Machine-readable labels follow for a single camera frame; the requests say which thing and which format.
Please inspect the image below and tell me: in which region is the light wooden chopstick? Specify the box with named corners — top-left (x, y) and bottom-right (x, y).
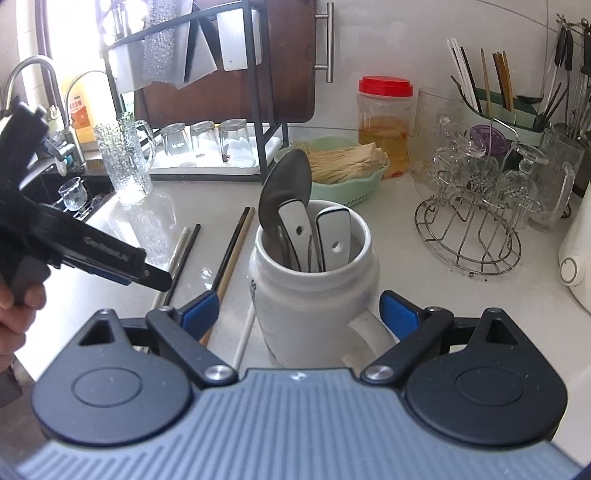
top-left (198, 209), bottom-right (256, 348)

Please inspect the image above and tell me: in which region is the textured glass plate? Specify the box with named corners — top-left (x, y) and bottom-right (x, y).
top-left (142, 14), bottom-right (178, 88)

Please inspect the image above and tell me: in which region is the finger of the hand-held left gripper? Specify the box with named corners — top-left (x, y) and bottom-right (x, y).
top-left (139, 263), bottom-right (172, 292)
top-left (90, 269), bottom-right (133, 285)

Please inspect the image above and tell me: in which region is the small glass goblet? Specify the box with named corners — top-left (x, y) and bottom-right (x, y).
top-left (58, 178), bottom-right (88, 212)

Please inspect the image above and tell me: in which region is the inverted drinking glass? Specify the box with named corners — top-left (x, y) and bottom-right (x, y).
top-left (218, 119), bottom-right (257, 167)
top-left (189, 120), bottom-right (219, 155)
top-left (159, 122), bottom-right (191, 158)

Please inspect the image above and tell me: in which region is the clear stemmed glass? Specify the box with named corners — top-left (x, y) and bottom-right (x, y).
top-left (431, 148), bottom-right (485, 199)
top-left (496, 143), bottom-right (550, 217)

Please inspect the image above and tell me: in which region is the green cutlery holder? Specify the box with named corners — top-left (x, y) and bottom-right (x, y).
top-left (455, 88), bottom-right (552, 139)

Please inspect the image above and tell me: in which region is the grey square plate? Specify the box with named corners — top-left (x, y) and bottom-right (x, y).
top-left (178, 18), bottom-right (218, 88)

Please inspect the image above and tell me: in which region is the bunch of mixed chopsticks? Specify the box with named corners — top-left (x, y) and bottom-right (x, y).
top-left (445, 38), bottom-right (515, 114)

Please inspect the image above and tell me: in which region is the bundle of pale dried strands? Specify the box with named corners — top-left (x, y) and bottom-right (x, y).
top-left (295, 142), bottom-right (389, 184)

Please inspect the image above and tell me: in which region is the dark window frame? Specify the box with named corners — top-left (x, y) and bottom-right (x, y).
top-left (34, 0), bottom-right (58, 65)

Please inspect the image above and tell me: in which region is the red lid plastic jar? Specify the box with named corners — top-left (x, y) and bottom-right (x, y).
top-left (358, 75), bottom-right (415, 181)

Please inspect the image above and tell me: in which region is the bunch of hanging metal utensils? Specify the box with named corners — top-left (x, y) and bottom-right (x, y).
top-left (540, 25), bottom-right (591, 139)

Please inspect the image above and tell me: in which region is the textured glass mug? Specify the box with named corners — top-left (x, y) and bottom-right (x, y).
top-left (93, 117), bottom-right (157, 207)

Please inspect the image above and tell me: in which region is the brown wooden cutting board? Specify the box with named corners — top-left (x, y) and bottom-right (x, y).
top-left (139, 0), bottom-right (335, 125)

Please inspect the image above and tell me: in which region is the tall curved metal faucet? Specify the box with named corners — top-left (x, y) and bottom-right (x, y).
top-left (2, 55), bottom-right (77, 167)

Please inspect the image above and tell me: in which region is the white electric cooking pot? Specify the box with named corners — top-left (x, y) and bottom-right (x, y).
top-left (558, 185), bottom-right (591, 317)

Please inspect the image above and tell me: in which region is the white square plate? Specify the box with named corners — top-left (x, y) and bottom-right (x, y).
top-left (216, 7), bottom-right (263, 72)
top-left (111, 39), bottom-right (146, 93)

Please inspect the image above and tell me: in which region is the short curved metal faucet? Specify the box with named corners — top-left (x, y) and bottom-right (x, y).
top-left (65, 70), bottom-right (125, 121)

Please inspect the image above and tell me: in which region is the white drip tray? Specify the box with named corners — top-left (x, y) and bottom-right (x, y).
top-left (148, 138), bottom-right (284, 176)

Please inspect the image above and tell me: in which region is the black metal dish rack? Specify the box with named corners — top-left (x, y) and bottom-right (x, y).
top-left (99, 0), bottom-right (289, 171)

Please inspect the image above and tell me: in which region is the tall clear glass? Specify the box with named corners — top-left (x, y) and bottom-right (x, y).
top-left (412, 88), bottom-right (476, 204)

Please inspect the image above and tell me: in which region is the black kitchen sink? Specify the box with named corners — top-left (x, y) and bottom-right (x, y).
top-left (18, 161), bottom-right (116, 222)

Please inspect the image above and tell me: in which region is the green plastic basket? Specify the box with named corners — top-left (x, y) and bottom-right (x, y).
top-left (274, 136), bottom-right (389, 207)

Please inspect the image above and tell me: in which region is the person's left hand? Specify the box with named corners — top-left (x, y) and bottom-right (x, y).
top-left (0, 279), bottom-right (47, 372)

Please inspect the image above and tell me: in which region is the white ceramic mug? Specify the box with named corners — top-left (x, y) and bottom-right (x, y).
top-left (249, 199), bottom-right (398, 367)

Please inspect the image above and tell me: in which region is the metal wall hook rack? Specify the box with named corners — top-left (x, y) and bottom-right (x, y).
top-left (556, 13), bottom-right (591, 31)

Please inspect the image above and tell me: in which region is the large metal spoon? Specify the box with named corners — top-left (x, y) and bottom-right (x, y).
top-left (259, 148), bottom-right (314, 271)

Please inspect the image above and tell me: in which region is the purple glass cup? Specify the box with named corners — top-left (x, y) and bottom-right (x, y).
top-left (471, 124), bottom-right (511, 155)

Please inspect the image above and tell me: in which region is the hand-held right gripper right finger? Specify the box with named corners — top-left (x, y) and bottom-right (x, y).
top-left (360, 291), bottom-right (525, 386)

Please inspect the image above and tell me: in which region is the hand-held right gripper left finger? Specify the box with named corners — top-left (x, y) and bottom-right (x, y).
top-left (76, 291), bottom-right (238, 388)

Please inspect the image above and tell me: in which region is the yellow oil jug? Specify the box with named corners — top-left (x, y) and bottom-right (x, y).
top-left (65, 78), bottom-right (112, 144)

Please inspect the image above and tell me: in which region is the wire cup rack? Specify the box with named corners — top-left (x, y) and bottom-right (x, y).
top-left (413, 152), bottom-right (522, 278)

